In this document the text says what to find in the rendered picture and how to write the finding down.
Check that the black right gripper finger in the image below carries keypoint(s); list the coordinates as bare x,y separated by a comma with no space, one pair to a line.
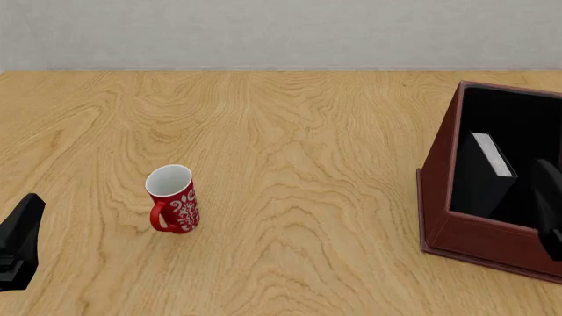
546,204

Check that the red-brown desk caddy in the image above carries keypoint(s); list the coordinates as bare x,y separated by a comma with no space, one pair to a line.
452,227

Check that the black book with white pages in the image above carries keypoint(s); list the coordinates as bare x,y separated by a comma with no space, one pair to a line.
483,177

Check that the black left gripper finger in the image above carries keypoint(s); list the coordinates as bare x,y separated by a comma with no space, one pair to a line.
23,227

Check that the red mug with white pattern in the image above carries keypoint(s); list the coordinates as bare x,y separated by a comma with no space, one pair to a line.
177,204

